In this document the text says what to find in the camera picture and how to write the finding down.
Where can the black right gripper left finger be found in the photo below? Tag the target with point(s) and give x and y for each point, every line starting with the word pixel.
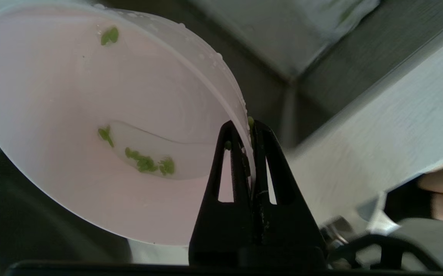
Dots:
pixel 221 234

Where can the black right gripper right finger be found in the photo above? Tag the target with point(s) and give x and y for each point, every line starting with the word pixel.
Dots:
pixel 290 237

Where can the chopped green vegetables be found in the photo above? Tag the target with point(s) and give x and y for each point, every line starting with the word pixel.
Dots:
pixel 145 164

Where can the white round bowl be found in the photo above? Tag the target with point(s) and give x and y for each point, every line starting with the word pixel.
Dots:
pixel 53 96

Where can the green bean piece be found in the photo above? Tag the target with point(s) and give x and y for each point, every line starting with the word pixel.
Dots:
pixel 250 122
pixel 227 145

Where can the stainless steel sink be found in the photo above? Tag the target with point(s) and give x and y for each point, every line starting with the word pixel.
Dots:
pixel 359 50

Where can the white cloth with green bits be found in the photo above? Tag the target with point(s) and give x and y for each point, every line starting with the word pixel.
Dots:
pixel 283 30

